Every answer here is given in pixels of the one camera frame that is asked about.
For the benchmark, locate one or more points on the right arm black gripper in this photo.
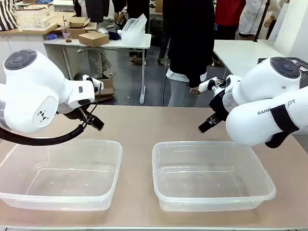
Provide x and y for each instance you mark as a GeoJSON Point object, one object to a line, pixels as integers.
{"type": "Point", "coordinates": [219, 106]}

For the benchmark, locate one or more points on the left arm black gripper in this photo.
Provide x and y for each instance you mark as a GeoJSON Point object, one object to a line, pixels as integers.
{"type": "Point", "coordinates": [77, 114]}

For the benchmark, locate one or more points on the clear plastic container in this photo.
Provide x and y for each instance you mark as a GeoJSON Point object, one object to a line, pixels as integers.
{"type": "Point", "coordinates": [211, 175]}
{"type": "Point", "coordinates": [60, 173]}

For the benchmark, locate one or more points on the person's left forearm black sleeve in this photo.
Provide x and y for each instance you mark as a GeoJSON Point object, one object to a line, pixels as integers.
{"type": "Point", "coordinates": [201, 72]}

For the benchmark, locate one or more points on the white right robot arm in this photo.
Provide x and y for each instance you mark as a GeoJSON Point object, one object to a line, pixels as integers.
{"type": "Point", "coordinates": [264, 96]}

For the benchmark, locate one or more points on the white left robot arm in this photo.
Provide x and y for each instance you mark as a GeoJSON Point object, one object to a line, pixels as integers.
{"type": "Point", "coordinates": [31, 96]}

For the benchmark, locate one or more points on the person's left hand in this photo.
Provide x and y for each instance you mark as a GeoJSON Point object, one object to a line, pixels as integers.
{"type": "Point", "coordinates": [195, 91]}

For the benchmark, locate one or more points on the flattened cardboard box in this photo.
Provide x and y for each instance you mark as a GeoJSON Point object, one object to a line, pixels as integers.
{"type": "Point", "coordinates": [106, 89]}

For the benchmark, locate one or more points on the person in beige trousers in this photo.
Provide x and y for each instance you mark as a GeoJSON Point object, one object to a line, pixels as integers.
{"type": "Point", "coordinates": [96, 57]}

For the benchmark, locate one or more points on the large white table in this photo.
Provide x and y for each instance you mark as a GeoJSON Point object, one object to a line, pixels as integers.
{"type": "Point", "coordinates": [240, 53]}

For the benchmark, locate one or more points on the closed brown cardboard box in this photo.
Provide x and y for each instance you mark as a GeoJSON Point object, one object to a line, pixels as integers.
{"type": "Point", "coordinates": [93, 39]}

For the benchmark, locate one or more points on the dark blue cloth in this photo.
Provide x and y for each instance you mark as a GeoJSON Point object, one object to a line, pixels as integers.
{"type": "Point", "coordinates": [114, 35]}

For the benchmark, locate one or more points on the white folding table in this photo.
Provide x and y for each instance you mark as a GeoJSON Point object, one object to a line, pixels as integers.
{"type": "Point", "coordinates": [134, 41]}

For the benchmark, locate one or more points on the person in black top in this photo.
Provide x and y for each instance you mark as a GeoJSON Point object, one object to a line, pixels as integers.
{"type": "Point", "coordinates": [187, 36]}

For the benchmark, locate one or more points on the plastic cup with straw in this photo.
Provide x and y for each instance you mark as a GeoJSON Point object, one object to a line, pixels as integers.
{"type": "Point", "coordinates": [67, 33]}

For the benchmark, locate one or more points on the blue packet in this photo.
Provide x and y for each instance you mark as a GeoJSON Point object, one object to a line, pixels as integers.
{"type": "Point", "coordinates": [51, 36]}

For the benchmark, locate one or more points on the open brown cardboard box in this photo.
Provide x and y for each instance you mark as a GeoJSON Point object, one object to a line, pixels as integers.
{"type": "Point", "coordinates": [79, 26]}

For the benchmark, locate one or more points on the stacked clear storage boxes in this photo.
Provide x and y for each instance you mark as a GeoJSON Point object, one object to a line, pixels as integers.
{"type": "Point", "coordinates": [134, 26]}

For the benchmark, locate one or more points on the person in red top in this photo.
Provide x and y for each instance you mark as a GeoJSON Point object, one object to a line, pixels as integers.
{"type": "Point", "coordinates": [228, 14]}

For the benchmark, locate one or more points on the black stand pole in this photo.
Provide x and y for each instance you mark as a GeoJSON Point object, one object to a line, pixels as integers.
{"type": "Point", "coordinates": [261, 21]}

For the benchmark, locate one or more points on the person in white coat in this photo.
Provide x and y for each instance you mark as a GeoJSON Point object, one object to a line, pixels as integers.
{"type": "Point", "coordinates": [252, 16]}

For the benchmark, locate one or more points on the white plastic crate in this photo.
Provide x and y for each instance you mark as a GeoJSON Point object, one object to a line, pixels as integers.
{"type": "Point", "coordinates": [36, 16]}

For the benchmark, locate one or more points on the white board panel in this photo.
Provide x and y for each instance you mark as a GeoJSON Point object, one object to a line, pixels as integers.
{"type": "Point", "coordinates": [296, 29]}

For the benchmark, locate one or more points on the black white striped bag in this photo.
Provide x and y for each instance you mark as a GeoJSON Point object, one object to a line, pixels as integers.
{"type": "Point", "coordinates": [7, 14]}

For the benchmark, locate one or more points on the left arm white wrist camera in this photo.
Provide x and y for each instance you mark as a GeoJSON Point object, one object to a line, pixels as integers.
{"type": "Point", "coordinates": [95, 83]}

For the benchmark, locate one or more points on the arm white wrist camera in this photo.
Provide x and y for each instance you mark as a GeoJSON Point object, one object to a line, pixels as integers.
{"type": "Point", "coordinates": [95, 83]}
{"type": "Point", "coordinates": [210, 84]}

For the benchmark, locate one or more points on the right arm white wrist camera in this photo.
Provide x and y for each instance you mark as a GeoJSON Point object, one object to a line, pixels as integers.
{"type": "Point", "coordinates": [210, 84]}

